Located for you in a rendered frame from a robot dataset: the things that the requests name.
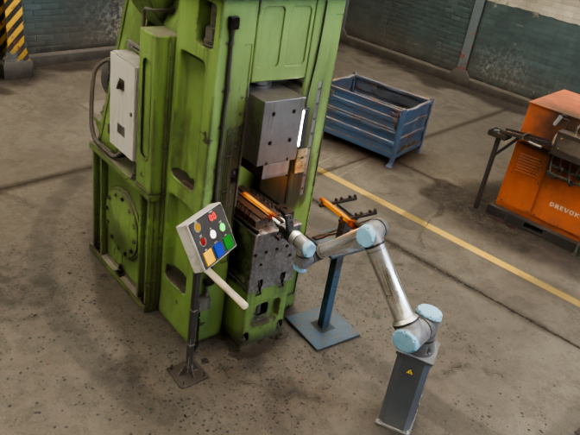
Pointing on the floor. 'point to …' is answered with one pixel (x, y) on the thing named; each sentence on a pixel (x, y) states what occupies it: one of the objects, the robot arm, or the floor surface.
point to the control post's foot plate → (186, 374)
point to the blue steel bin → (377, 116)
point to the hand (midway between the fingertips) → (274, 217)
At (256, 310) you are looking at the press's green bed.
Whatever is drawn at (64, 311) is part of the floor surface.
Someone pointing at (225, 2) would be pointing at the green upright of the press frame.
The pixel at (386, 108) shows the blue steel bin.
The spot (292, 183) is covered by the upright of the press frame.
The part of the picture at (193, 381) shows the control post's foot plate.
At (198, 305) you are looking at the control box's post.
